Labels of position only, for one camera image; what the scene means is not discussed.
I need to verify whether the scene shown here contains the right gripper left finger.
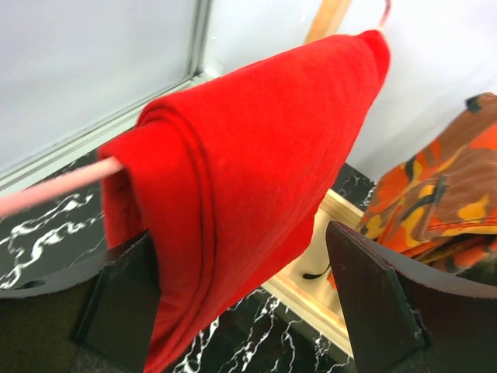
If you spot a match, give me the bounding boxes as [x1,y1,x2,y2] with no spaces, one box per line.
[1,232,161,372]

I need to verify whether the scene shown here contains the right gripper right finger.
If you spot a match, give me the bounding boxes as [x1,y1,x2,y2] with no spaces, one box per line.
[326,221,496,372]

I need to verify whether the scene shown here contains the orange camouflage trousers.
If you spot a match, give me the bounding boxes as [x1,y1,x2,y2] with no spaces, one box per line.
[356,92,496,285]

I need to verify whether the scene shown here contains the pink wire hanger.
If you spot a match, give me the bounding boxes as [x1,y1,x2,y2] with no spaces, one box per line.
[0,0,395,218]

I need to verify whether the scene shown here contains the red trousers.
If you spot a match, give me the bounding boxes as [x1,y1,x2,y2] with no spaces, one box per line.
[98,30,390,372]

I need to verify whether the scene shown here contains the wooden clothes rack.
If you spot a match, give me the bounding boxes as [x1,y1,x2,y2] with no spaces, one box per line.
[260,0,366,357]

